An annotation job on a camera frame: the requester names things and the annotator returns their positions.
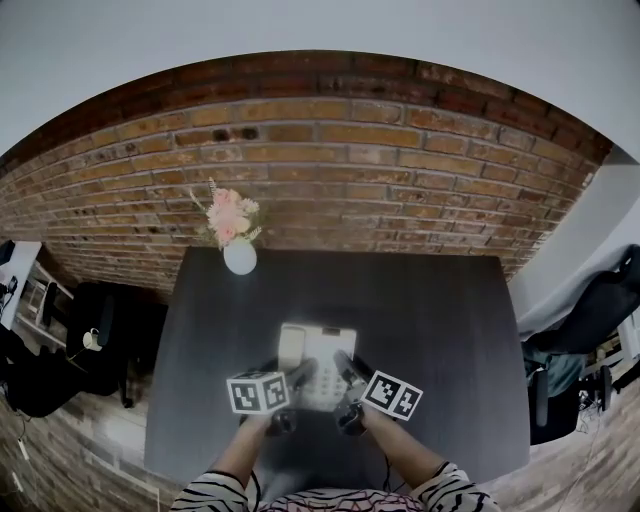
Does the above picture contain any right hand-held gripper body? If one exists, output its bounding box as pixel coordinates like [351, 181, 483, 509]
[332, 368, 425, 437]

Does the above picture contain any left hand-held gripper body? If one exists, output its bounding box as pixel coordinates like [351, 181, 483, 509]
[225, 368, 302, 437]

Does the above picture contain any white desk telephone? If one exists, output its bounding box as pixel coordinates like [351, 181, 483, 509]
[277, 321, 359, 414]

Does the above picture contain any person's left forearm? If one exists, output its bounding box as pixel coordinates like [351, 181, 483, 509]
[206, 413, 275, 490]

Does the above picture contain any person's right forearm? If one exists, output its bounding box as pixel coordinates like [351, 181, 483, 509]
[360, 407, 447, 490]

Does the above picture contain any white vase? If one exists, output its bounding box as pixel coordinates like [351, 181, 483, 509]
[222, 237, 258, 276]

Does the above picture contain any striped shirt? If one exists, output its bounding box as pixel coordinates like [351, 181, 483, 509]
[168, 460, 502, 512]

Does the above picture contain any pink flower bouquet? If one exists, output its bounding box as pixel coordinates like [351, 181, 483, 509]
[188, 176, 264, 251]

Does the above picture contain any teal cloth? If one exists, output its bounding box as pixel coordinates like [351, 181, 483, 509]
[523, 343, 587, 399]

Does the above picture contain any black mesh office chair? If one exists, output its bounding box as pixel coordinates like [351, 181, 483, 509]
[518, 243, 640, 447]

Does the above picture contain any white cabinet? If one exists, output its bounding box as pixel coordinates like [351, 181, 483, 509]
[593, 307, 640, 379]

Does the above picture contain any white desk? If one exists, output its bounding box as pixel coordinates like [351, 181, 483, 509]
[0, 239, 74, 349]

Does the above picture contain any black cable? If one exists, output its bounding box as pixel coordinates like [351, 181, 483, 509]
[380, 447, 407, 497]
[248, 468, 263, 512]

